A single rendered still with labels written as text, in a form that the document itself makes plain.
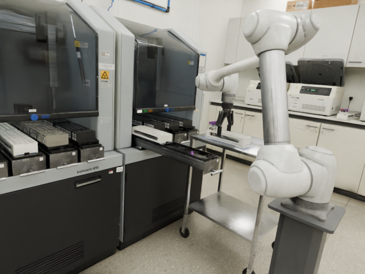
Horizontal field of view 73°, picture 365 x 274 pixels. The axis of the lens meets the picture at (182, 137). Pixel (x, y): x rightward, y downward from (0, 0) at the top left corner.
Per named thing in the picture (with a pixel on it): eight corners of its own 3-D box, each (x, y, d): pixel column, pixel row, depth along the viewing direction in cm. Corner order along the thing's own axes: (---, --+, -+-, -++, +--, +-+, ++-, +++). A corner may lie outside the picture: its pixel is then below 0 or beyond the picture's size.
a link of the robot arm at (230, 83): (231, 93, 167) (214, 92, 162) (233, 69, 164) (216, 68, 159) (240, 94, 158) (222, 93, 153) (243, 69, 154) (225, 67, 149)
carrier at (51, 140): (67, 143, 132) (67, 132, 131) (69, 144, 131) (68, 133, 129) (44, 147, 123) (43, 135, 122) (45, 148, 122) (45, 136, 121)
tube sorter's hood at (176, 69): (95, 104, 191) (94, 14, 176) (153, 102, 235) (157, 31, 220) (136, 114, 157) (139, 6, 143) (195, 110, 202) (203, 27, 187)
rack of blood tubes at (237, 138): (205, 137, 172) (206, 129, 171) (214, 136, 179) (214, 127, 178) (242, 148, 152) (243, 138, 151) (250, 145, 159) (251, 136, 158)
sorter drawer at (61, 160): (9, 138, 162) (8, 124, 160) (32, 135, 172) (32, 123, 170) (53, 172, 116) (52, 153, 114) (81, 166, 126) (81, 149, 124)
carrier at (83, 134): (94, 139, 143) (93, 130, 142) (95, 141, 142) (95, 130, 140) (74, 142, 135) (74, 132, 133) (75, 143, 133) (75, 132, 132)
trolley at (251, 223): (178, 235, 195) (187, 134, 176) (213, 215, 227) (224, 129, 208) (254, 288, 150) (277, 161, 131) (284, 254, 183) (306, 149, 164)
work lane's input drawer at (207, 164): (125, 144, 170) (125, 131, 168) (141, 141, 180) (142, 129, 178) (209, 178, 124) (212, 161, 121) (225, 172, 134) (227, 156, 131)
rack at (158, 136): (131, 135, 168) (131, 126, 166) (142, 134, 175) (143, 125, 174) (160, 145, 149) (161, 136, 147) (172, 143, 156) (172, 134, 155)
